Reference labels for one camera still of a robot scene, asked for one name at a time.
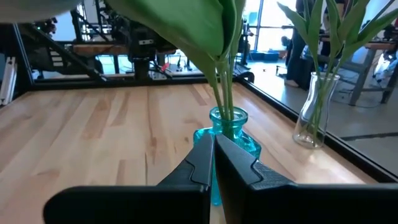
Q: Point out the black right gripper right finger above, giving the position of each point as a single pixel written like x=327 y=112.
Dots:
x=280 y=205

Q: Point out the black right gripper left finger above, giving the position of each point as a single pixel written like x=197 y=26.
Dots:
x=155 y=205

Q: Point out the blue patterned glass vase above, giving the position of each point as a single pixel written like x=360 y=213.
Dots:
x=237 y=119

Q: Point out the dark red artificial tulip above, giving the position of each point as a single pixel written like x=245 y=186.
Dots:
x=370 y=29
x=315 y=28

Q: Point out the black artificial tulip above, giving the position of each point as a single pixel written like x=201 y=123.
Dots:
x=334 y=25
x=295 y=21

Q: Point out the white artificial tulip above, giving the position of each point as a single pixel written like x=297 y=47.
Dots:
x=174 y=21
x=228 y=28

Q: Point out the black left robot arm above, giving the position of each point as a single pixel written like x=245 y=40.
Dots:
x=141 y=53

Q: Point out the clear glass vase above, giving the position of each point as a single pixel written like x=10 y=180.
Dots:
x=306 y=132

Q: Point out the blue crate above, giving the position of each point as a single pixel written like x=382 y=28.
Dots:
x=264 y=56

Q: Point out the person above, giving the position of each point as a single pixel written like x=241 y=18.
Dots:
x=297 y=53

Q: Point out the grey legged table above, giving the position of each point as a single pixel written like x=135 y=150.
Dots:
x=362 y=74

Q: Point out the wooden background bench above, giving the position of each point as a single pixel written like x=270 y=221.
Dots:
x=99 y=49

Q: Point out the silver aluminium extrusion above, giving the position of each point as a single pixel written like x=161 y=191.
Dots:
x=7 y=81

